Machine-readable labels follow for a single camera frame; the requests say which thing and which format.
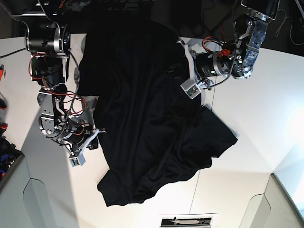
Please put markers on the printed paper sheet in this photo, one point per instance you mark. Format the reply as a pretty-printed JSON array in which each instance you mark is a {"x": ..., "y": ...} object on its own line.
[{"x": 205, "y": 220}]

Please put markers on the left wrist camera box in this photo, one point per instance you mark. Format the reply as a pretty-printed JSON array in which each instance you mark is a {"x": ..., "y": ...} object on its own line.
[{"x": 191, "y": 88}]

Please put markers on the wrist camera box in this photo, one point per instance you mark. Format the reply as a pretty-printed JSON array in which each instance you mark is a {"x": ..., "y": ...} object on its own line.
[
  {"x": 77, "y": 161},
  {"x": 191, "y": 88}
]

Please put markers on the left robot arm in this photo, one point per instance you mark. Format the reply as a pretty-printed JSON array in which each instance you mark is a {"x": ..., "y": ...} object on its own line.
[{"x": 235, "y": 58}]

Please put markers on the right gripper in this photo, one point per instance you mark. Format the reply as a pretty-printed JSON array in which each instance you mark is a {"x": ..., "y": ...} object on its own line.
[{"x": 76, "y": 143}]

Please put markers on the pile of orange black tools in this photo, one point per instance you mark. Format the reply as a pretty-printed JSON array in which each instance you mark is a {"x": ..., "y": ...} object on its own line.
[{"x": 7, "y": 153}]

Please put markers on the black t-shirt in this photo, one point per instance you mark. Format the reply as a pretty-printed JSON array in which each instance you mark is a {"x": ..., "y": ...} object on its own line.
[{"x": 155, "y": 134}]

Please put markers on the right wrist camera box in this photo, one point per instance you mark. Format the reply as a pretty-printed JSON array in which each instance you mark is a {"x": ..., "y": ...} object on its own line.
[{"x": 77, "y": 161}]

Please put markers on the grey left corner panel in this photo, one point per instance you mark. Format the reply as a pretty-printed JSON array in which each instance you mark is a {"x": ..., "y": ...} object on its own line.
[{"x": 24, "y": 201}]

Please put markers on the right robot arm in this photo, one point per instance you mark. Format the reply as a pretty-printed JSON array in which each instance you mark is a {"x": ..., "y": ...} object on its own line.
[{"x": 63, "y": 117}]

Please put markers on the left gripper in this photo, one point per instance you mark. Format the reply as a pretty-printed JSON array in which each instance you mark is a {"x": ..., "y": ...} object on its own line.
[{"x": 208, "y": 69}]

